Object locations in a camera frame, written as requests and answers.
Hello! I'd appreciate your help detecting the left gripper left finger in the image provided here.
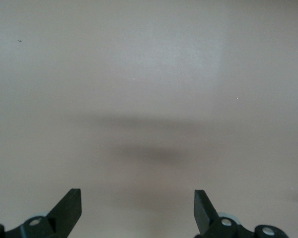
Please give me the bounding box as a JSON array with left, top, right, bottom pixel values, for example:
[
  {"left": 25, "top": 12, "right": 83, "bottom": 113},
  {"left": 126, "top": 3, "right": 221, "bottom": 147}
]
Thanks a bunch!
[{"left": 0, "top": 188, "right": 83, "bottom": 238}]

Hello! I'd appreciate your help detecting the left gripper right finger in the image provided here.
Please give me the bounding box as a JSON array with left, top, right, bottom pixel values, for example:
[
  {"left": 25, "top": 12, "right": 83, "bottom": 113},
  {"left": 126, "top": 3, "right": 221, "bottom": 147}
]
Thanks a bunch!
[{"left": 194, "top": 189, "right": 288, "bottom": 238}]

